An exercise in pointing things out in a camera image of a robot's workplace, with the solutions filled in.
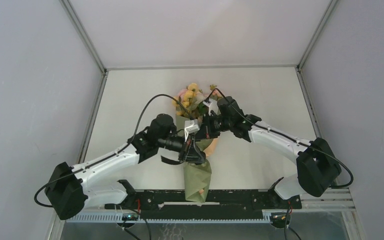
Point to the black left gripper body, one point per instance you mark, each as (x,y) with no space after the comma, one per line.
(178,143)

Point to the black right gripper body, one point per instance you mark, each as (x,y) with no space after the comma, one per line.
(214,124)

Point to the orange wrapping paper sheet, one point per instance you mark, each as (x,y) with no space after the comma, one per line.
(197,178)

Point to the peach white fake flower bunch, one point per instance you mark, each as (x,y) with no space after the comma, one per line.
(213,94)

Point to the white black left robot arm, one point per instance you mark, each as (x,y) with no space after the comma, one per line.
(72,189)

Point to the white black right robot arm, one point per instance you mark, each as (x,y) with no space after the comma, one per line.
(316,165)

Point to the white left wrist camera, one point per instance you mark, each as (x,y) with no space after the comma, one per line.
(190,127)

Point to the white cable duct strip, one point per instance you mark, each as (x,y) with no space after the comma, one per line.
(119,217)

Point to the aluminium front frame rail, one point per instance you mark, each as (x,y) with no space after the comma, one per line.
(255,199)

